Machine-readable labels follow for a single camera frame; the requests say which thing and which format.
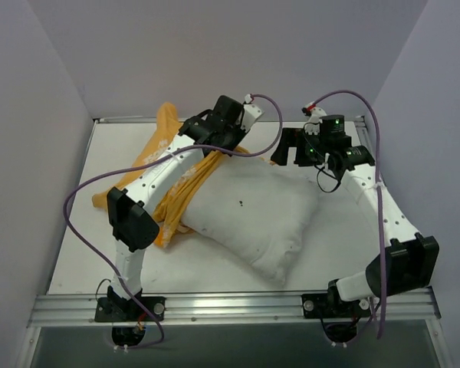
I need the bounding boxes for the yellow printed pillowcase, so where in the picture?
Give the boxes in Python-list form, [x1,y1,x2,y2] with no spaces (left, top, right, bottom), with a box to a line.
[92,103,251,247]

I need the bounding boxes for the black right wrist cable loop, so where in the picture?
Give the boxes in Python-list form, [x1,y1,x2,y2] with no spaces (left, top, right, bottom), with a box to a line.
[316,164,342,193]

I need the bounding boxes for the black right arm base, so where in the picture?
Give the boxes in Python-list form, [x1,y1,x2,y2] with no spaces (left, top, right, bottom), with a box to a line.
[301,280,371,346]

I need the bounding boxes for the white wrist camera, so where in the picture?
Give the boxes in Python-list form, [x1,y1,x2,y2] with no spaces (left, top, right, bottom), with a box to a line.
[241,94,264,133]
[302,102,327,135]

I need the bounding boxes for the aluminium table edge rail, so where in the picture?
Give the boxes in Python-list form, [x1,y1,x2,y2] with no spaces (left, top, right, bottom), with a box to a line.
[354,116,392,192]

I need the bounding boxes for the white pillow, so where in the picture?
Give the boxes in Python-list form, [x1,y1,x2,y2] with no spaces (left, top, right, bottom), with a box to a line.
[182,156,319,285]

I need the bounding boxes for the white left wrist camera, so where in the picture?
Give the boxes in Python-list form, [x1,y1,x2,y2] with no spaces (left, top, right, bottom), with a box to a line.
[241,94,264,133]

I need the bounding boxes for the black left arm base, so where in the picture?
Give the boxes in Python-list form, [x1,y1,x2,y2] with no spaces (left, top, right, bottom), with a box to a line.
[94,286,166,348]

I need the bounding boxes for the aluminium front frame rail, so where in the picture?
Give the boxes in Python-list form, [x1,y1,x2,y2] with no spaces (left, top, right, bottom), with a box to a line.
[26,287,442,329]

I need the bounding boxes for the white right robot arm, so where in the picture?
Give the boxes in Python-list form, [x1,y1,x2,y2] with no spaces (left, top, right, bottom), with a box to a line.
[271,115,439,317]

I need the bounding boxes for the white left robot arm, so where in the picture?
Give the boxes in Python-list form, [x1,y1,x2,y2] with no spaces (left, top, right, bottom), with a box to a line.
[107,95,256,321]

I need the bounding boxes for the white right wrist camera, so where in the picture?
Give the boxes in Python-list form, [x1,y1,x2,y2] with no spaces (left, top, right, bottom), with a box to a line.
[302,102,327,135]

